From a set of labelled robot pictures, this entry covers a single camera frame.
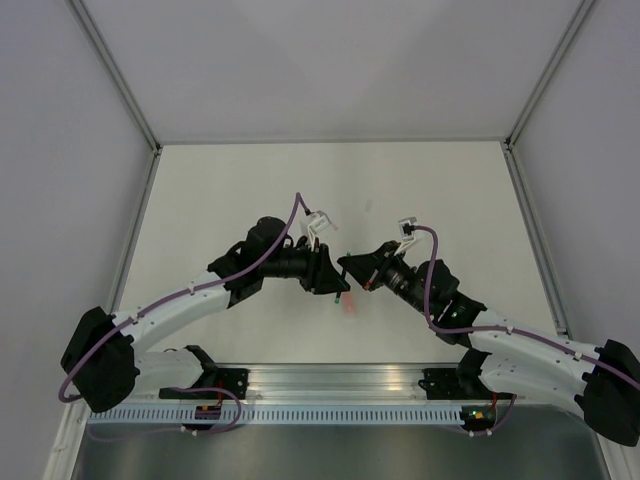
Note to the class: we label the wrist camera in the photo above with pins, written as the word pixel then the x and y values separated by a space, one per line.
pixel 317 228
pixel 407 227

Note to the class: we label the white slotted cable duct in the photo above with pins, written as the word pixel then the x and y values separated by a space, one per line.
pixel 281 414

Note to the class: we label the aluminium frame post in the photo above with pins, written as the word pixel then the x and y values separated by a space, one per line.
pixel 99 45
pixel 569 36

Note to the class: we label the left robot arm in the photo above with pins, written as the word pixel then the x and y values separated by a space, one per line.
pixel 112 356

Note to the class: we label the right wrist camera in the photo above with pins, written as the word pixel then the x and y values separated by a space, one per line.
pixel 407 227

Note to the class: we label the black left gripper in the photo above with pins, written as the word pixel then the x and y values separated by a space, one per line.
pixel 321 277

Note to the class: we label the right aluminium frame post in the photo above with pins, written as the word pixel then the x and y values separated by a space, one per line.
pixel 569 36

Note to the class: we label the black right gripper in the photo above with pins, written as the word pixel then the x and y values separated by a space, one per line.
pixel 369 269

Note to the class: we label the left aluminium frame post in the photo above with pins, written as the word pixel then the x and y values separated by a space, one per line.
pixel 99 45

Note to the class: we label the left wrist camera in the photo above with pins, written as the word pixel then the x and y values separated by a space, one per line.
pixel 317 228

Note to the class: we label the orange highlighter marker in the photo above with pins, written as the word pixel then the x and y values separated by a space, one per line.
pixel 348 306

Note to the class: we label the aluminium mounting rail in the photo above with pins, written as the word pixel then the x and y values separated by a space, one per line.
pixel 338 381

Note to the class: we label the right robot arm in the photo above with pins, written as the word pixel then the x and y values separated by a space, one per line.
pixel 597 383

